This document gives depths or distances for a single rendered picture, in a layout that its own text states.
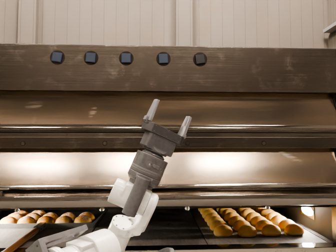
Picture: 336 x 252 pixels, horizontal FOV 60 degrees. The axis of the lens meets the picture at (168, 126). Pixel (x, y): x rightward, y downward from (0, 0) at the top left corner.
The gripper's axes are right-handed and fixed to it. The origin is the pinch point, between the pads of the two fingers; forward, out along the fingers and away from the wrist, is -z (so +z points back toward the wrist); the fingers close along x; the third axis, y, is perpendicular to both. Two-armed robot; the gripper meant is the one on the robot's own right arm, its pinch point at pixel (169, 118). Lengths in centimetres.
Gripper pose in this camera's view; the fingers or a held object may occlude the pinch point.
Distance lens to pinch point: 78.7
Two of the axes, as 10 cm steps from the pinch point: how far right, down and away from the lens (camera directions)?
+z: -3.9, 9.1, -1.1
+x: -8.1, -4.0, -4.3
